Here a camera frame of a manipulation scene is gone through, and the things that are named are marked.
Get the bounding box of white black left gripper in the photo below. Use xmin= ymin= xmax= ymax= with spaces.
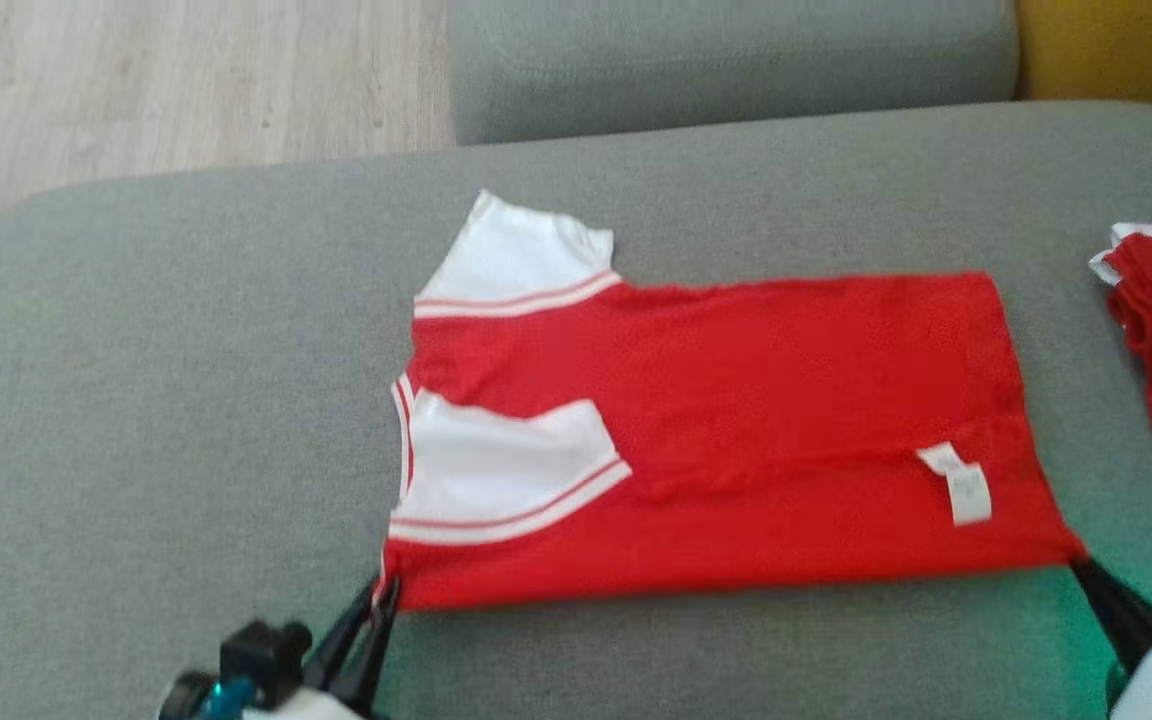
xmin=156 ymin=576 xmax=403 ymax=720

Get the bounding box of red and white shirt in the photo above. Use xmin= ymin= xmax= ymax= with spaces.
xmin=379 ymin=189 xmax=1088 ymax=614

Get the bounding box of grey sofa seat cushion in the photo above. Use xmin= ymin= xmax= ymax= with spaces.
xmin=0 ymin=100 xmax=1152 ymax=720

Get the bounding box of yellow fabric cushion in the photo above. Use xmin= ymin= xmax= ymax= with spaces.
xmin=1016 ymin=0 xmax=1152 ymax=123

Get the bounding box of grey sofa back cushion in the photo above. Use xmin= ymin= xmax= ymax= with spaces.
xmin=446 ymin=0 xmax=1021 ymax=147

